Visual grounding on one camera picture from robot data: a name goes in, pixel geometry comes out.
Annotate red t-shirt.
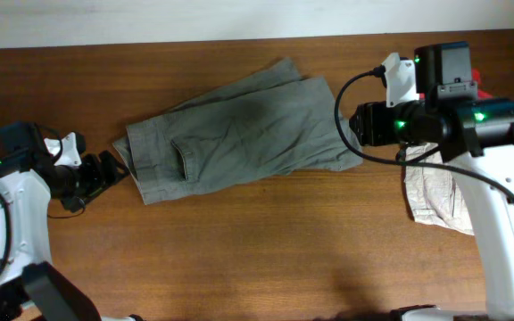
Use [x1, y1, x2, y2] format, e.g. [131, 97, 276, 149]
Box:
[472, 69, 493, 100]

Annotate grey-green shorts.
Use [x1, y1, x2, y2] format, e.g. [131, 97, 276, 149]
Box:
[113, 58, 362, 205]

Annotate beige shorts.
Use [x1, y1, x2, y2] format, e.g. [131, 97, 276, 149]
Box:
[404, 167, 473, 235]

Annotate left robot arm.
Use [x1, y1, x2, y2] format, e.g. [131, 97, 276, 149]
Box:
[0, 121, 129, 321]

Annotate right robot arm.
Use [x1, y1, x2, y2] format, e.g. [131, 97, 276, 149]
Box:
[349, 42, 514, 320]

